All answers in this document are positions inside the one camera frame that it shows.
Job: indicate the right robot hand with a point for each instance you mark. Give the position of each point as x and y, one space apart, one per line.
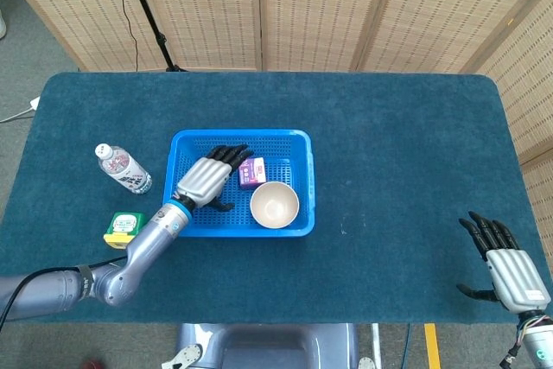
514 278

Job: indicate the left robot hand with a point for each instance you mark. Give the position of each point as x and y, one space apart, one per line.
203 179

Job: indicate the small purple box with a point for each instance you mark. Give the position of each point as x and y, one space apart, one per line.
255 174

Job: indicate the beige bowl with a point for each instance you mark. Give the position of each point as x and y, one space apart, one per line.
274 207

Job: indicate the clear plastic water bottle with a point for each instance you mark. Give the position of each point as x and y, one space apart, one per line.
125 168

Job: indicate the green container with yellow lid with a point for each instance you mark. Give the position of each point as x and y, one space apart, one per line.
125 224

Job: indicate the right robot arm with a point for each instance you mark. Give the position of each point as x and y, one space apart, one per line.
540 347

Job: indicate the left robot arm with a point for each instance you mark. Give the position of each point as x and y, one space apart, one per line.
147 243

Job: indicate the blue plastic basket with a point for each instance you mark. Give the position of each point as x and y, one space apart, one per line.
298 161

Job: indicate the yellow floor tape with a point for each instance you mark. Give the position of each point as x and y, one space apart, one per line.
432 345

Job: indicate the white floor strip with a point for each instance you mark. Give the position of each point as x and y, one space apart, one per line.
376 343

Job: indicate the teal table cloth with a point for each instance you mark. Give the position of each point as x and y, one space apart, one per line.
389 170

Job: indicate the black tripod stand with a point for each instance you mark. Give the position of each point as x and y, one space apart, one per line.
149 19

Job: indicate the grey-blue robot torso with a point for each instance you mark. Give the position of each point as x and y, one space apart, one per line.
268 347

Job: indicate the white power adapter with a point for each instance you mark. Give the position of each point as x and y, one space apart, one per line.
34 103

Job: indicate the bamboo folding screen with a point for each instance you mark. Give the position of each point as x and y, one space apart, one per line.
311 10
531 84

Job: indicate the white shoe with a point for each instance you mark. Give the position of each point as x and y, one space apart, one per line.
2 23

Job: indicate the white metal bracket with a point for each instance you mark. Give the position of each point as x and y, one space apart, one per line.
186 354
366 364

